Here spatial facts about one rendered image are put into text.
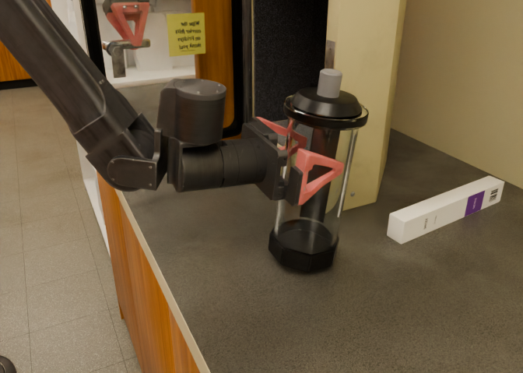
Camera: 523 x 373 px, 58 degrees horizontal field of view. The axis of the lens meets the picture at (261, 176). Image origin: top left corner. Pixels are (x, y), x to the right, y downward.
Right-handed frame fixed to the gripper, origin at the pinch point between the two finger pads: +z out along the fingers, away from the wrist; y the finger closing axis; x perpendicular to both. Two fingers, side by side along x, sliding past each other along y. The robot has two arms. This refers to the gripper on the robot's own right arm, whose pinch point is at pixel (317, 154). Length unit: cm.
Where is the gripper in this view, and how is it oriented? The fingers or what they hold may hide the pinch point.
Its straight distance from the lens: 64.1
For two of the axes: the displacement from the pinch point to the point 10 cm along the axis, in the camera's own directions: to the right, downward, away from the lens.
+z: 8.9, -1.0, 4.4
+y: -4.4, -4.3, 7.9
